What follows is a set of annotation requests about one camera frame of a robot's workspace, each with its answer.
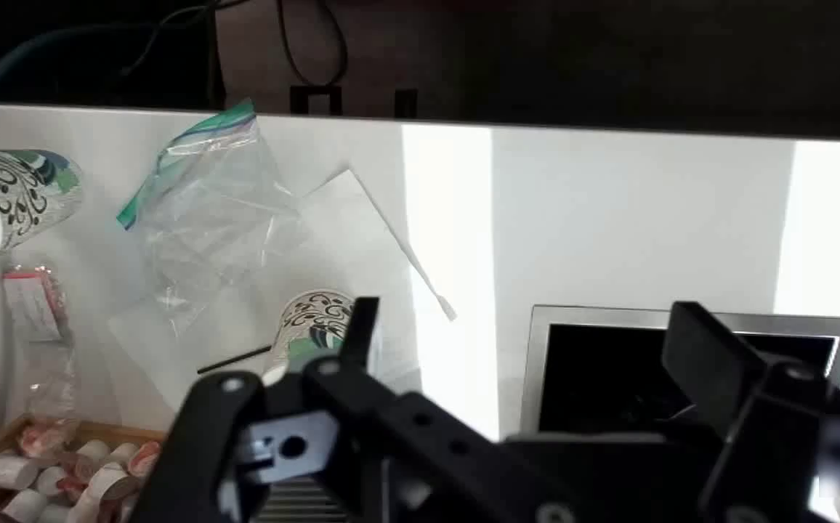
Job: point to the steel-framed counter trash opening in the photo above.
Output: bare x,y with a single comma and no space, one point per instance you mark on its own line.
597,366

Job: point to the clear zip plastic bag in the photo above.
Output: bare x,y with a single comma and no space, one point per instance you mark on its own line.
207,209

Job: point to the upside-down patterned paper cup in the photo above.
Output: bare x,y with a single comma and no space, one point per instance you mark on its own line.
313,326

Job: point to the black stir stick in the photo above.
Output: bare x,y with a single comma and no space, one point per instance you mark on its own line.
230,362

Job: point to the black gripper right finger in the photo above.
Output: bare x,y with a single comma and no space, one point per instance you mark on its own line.
777,421

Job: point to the small clear packet bag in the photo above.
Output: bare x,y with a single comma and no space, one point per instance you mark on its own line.
43,340

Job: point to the wooden condiment organizer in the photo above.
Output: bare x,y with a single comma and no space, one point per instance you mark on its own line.
73,475

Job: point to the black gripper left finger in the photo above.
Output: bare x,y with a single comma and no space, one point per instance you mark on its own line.
238,440

